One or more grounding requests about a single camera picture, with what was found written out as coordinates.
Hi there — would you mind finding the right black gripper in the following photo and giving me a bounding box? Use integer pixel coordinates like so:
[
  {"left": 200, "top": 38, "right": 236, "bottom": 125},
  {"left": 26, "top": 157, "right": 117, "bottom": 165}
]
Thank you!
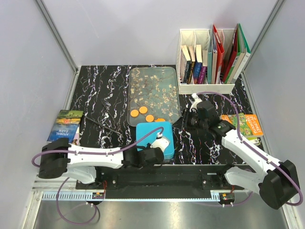
[{"left": 172, "top": 108, "right": 208, "bottom": 132}]

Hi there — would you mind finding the teal tin lid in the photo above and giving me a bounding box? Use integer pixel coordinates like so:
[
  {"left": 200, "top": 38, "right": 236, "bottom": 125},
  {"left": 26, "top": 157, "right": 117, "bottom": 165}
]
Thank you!
[{"left": 135, "top": 121, "right": 174, "bottom": 158}]

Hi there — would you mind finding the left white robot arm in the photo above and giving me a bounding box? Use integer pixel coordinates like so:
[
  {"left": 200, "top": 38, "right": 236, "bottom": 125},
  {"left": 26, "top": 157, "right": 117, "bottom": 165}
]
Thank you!
[{"left": 38, "top": 137, "right": 170, "bottom": 189}]

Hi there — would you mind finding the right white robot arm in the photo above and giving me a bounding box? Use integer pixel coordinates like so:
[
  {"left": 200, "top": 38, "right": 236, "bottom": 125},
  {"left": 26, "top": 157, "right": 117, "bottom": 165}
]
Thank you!
[{"left": 182, "top": 100, "right": 303, "bottom": 209}]

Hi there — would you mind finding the teal cookie tin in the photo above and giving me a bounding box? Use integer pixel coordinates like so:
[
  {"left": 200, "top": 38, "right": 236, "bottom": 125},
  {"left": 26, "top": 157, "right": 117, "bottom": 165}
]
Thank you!
[{"left": 139, "top": 151, "right": 173, "bottom": 165}]

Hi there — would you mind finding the orange fish cookie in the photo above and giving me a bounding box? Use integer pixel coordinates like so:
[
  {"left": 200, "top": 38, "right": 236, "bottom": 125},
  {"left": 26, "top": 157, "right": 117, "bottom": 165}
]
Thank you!
[{"left": 155, "top": 118, "right": 165, "bottom": 122}]

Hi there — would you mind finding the orange round cookie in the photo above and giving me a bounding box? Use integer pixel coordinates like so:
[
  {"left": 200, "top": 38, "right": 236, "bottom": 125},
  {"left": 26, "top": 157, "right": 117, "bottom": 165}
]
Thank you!
[
  {"left": 139, "top": 106, "right": 148, "bottom": 114},
  {"left": 145, "top": 114, "right": 154, "bottom": 122},
  {"left": 130, "top": 109, "right": 139, "bottom": 118}
]

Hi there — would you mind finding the purple paperback book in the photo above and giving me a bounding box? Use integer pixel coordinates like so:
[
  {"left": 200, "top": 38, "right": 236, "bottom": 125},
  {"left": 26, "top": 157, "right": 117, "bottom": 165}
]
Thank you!
[{"left": 197, "top": 50, "right": 208, "bottom": 84}]

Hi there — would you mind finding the orange treehouse book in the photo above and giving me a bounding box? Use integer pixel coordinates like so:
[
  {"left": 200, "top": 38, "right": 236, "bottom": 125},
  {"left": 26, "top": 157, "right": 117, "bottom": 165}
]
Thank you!
[{"left": 220, "top": 113, "right": 264, "bottom": 145}]

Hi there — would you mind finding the floral glass tray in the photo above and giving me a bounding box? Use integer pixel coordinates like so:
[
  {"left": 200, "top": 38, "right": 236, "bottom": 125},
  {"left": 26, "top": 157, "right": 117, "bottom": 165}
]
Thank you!
[{"left": 127, "top": 67, "right": 181, "bottom": 126}]

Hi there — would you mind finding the blue paperback book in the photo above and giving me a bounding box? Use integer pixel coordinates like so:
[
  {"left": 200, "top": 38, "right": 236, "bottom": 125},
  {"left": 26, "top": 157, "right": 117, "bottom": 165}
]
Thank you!
[{"left": 193, "top": 44, "right": 203, "bottom": 84}]

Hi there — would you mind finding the teal folder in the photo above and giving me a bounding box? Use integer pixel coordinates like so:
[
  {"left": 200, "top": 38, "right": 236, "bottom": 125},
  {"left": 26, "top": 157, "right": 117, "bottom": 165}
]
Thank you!
[{"left": 207, "top": 28, "right": 213, "bottom": 84}]

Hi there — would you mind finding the red folder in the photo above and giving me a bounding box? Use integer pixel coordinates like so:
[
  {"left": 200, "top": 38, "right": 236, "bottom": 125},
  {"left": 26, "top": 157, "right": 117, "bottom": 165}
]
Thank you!
[{"left": 213, "top": 25, "right": 224, "bottom": 84}]

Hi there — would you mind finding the book under Animal Farm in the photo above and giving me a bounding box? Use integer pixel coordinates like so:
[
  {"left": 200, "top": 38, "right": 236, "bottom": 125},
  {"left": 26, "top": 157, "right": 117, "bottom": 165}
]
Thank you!
[{"left": 72, "top": 127, "right": 80, "bottom": 146}]

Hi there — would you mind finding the green folder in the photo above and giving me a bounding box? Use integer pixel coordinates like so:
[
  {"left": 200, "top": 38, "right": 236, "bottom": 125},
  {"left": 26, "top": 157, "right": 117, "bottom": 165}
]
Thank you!
[{"left": 223, "top": 23, "right": 251, "bottom": 84}]

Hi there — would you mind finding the white book organizer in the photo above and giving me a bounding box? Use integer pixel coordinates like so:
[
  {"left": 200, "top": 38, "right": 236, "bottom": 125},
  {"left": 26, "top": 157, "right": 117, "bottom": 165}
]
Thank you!
[{"left": 175, "top": 29, "right": 235, "bottom": 94}]

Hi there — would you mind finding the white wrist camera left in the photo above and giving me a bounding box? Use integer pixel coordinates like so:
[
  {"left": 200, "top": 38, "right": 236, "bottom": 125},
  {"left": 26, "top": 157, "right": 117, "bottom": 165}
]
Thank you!
[{"left": 150, "top": 133, "right": 170, "bottom": 152}]

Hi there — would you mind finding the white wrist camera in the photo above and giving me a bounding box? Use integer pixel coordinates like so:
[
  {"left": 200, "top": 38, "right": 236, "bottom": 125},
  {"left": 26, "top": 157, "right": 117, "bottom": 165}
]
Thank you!
[
  {"left": 150, "top": 133, "right": 170, "bottom": 152},
  {"left": 190, "top": 93, "right": 202, "bottom": 111}
]

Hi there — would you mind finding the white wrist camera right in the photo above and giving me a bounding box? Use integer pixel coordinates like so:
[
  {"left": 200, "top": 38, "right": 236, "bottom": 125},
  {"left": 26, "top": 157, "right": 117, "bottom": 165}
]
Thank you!
[{"left": 190, "top": 93, "right": 202, "bottom": 111}]

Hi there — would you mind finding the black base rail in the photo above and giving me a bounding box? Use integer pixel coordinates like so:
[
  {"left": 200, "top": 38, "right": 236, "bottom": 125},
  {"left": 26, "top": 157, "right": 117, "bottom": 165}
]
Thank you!
[{"left": 76, "top": 165, "right": 241, "bottom": 201}]

